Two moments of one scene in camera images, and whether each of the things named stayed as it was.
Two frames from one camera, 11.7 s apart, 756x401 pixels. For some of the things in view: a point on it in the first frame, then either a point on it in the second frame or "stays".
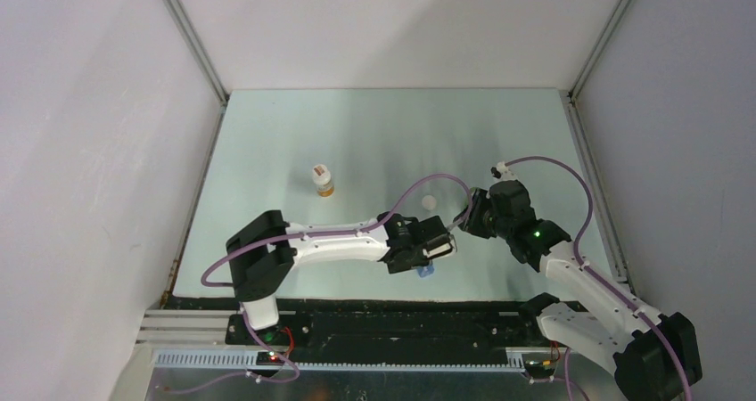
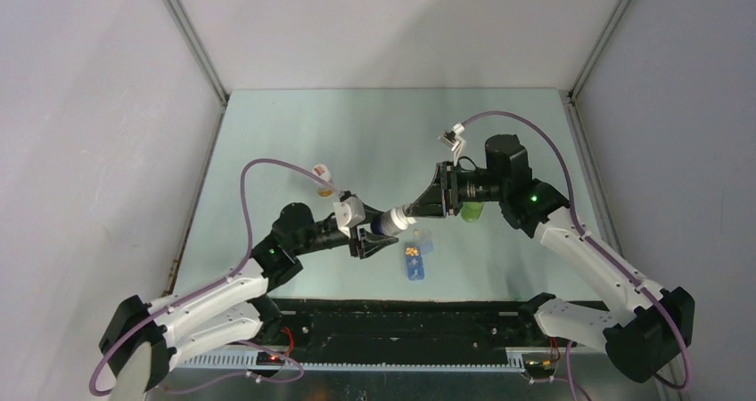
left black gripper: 422,258 to 367,243
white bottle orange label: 321,177 stays
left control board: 268,358 stays
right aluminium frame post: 612,24 stays
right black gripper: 468,219 to 439,200
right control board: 540,364 stays
